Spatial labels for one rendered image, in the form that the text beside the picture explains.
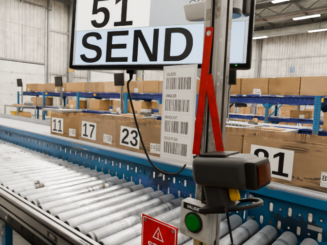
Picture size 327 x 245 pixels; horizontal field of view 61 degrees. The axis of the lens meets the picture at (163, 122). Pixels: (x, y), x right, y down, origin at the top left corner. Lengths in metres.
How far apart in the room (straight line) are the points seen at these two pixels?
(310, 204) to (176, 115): 0.63
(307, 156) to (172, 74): 0.65
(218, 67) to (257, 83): 5.55
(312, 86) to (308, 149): 4.67
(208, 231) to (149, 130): 0.98
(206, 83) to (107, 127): 1.24
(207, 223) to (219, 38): 0.33
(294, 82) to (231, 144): 4.70
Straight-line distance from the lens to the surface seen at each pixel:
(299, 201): 1.06
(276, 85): 5.91
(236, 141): 1.18
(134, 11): 0.76
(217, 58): 0.53
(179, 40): 0.69
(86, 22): 0.83
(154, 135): 1.43
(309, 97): 5.68
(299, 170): 1.10
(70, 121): 2.06
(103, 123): 1.74
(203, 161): 0.47
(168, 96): 0.58
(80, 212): 1.15
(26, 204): 1.28
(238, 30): 0.67
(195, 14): 0.69
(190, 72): 0.55
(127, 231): 0.97
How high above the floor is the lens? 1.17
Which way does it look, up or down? 4 degrees down
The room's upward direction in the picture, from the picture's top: 2 degrees clockwise
